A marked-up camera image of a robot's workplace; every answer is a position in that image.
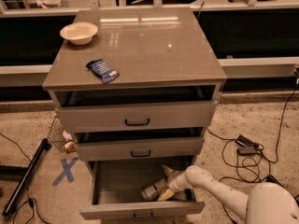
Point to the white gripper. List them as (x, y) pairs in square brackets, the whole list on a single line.
[(175, 179)]

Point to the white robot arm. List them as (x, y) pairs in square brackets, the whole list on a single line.
[(267, 203)]

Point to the grey middle drawer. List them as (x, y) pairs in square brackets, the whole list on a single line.
[(139, 149)]

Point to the grey drawer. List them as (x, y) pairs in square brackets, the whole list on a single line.
[(139, 149), (116, 190), (111, 118)]

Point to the grey bottom drawer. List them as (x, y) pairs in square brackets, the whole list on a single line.
[(116, 190)]

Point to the grey top drawer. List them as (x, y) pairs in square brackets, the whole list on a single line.
[(111, 118)]

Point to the grey drawer cabinet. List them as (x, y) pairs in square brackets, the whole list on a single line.
[(161, 55)]

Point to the black power adapter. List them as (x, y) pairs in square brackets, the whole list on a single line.
[(246, 146)]

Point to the blue tape cross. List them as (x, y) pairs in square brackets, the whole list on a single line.
[(66, 172)]

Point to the black right floor bar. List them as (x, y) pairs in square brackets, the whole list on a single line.
[(272, 179)]

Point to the black floor bar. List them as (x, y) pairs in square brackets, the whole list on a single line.
[(25, 174), (272, 179)]

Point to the black left floor bar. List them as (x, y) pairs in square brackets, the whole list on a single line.
[(25, 174)]

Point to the blue snack packet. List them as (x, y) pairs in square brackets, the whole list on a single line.
[(103, 71)]

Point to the white paper bowl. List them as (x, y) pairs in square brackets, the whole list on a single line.
[(79, 33)]

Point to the wire mesh basket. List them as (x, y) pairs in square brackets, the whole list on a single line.
[(59, 137)]

